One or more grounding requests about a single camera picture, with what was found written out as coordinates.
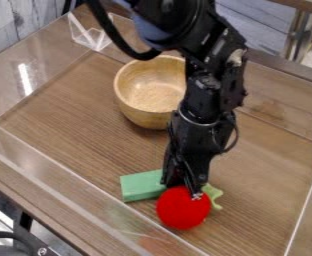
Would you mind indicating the red felt strawberry toy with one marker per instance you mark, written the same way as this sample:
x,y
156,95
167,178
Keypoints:
x,y
179,211

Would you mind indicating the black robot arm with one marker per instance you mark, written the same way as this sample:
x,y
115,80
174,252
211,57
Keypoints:
x,y
190,27

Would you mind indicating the black table leg clamp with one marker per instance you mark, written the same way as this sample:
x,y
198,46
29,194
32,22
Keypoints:
x,y
27,244

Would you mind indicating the metal chair frame background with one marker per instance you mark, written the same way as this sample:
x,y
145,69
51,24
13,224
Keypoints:
x,y
299,37

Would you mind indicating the green rectangular block stick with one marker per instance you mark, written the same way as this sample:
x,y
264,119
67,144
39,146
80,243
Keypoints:
x,y
141,185

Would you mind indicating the wooden brown bowl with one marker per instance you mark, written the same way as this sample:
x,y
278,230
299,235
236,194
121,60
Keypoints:
x,y
148,89

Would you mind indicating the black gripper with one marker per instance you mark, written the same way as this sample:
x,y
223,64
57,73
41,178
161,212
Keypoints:
x,y
195,143

